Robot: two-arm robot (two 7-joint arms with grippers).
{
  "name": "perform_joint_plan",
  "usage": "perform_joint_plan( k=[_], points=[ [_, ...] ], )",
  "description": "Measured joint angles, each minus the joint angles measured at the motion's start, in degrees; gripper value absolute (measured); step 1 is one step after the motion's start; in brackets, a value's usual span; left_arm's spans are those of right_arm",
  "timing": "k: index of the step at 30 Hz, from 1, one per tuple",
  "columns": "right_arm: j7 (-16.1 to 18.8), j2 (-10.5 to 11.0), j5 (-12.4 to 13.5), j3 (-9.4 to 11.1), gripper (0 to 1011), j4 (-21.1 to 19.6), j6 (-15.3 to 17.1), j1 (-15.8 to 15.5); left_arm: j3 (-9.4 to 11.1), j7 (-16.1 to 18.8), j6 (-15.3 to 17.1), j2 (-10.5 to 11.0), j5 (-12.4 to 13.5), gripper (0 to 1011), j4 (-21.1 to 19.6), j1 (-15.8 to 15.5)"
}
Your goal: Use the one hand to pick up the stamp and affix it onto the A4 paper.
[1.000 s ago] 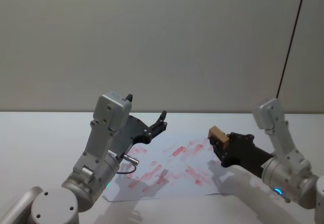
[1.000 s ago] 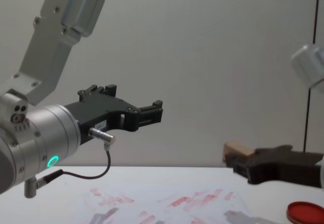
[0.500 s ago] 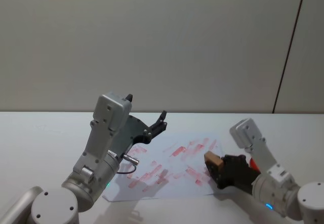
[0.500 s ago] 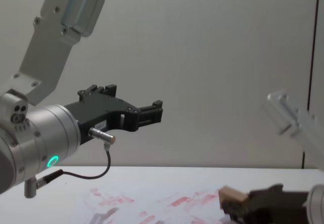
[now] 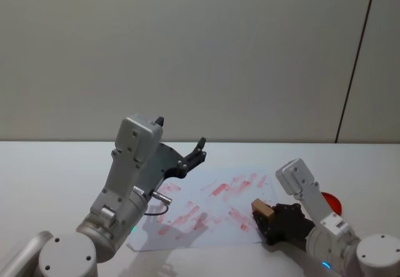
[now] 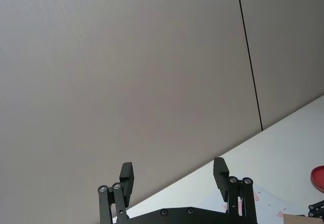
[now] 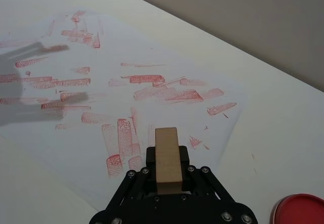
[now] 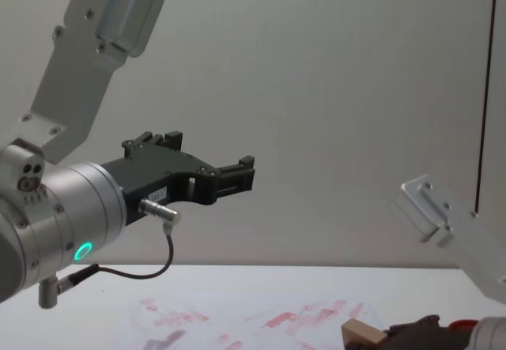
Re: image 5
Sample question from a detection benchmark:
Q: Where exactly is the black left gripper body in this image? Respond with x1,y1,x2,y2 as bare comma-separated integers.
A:
138,142,187,196

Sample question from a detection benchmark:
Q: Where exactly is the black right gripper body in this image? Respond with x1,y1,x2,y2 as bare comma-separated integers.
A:
267,214,316,246

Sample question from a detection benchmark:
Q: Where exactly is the small wooden stamp block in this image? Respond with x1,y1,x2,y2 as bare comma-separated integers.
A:
251,198,276,225

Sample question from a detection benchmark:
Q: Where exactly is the round red ink pad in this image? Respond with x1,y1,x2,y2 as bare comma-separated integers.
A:
321,191,344,217

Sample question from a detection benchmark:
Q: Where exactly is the white paper with red marks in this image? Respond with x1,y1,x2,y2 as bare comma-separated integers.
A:
126,164,279,253

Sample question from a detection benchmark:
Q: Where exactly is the thin dark cable, silver plug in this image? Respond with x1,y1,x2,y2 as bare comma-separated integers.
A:
144,189,174,220

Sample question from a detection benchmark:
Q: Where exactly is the thin dark cable on wall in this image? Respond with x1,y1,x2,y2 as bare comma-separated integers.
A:
334,0,378,144

